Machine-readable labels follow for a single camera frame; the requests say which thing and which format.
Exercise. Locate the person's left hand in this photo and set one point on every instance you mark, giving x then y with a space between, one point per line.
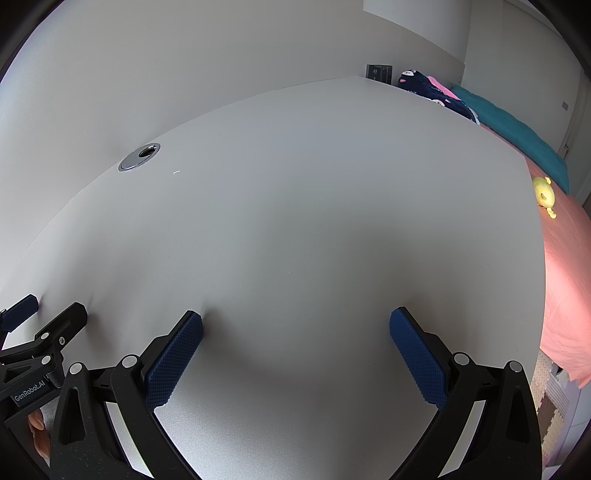
40 434

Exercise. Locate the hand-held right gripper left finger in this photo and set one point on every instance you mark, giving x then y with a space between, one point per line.
178 360

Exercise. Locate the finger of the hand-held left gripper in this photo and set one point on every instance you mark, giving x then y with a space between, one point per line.
23 310
69 321

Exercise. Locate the pale grey ribbed panel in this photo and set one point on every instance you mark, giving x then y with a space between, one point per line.
577 415

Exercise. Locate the yellow plush duck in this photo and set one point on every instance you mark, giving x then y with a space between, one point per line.
544 194

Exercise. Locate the pink cloth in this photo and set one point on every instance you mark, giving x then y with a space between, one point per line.
443 87

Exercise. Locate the teal pillow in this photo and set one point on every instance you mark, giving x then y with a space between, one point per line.
517 129

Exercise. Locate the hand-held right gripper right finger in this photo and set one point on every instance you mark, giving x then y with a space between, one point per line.
415 360

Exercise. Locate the bed with pink sheet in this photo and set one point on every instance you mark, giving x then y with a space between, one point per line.
568 277

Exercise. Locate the grey desk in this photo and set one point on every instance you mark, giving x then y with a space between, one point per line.
295 207

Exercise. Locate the navy printed cloth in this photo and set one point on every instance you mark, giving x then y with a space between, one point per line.
434 94

